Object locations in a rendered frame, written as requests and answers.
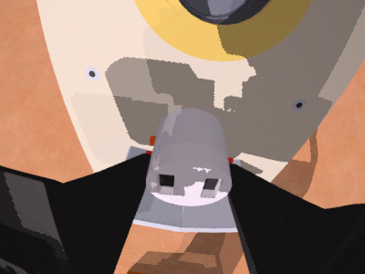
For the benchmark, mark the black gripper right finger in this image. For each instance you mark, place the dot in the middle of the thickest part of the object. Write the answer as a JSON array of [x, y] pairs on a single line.
[[284, 234]]

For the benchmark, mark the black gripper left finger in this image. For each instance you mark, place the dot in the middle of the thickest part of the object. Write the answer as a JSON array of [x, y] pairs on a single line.
[[84, 221]]

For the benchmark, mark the cream service panel box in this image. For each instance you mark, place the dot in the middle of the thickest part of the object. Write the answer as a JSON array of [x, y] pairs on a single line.
[[268, 70]]

